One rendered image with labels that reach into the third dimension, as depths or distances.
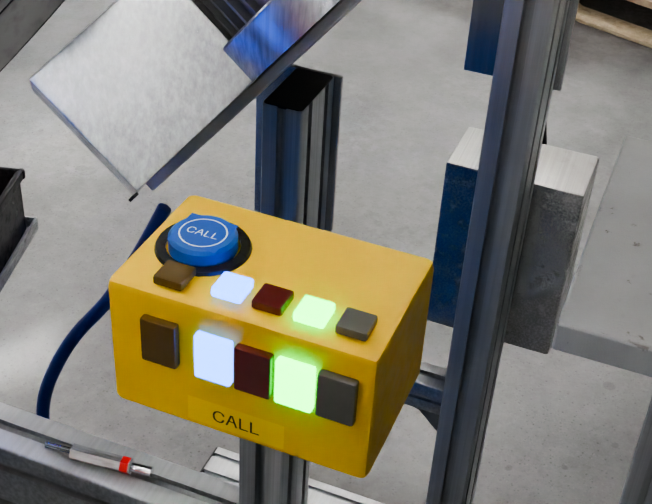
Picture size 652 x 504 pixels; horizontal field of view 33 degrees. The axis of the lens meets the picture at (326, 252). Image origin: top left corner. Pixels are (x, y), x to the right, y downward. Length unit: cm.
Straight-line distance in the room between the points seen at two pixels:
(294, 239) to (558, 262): 61
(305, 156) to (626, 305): 37
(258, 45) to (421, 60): 243
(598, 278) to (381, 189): 172
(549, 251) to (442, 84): 205
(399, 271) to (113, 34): 43
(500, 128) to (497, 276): 17
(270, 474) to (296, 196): 51
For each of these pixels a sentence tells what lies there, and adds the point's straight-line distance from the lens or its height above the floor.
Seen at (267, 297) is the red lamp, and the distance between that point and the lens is 58.
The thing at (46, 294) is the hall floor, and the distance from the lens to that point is 236.
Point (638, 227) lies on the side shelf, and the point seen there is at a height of 86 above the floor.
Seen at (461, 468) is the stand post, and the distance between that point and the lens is 131.
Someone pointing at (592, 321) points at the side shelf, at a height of 86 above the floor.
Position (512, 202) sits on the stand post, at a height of 87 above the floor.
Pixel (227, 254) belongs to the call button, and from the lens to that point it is 61.
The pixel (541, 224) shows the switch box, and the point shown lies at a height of 79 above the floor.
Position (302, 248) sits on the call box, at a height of 107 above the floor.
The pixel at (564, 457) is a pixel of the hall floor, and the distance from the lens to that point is 206.
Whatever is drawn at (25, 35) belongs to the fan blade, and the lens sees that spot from 107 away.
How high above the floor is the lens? 144
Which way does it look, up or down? 36 degrees down
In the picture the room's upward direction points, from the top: 4 degrees clockwise
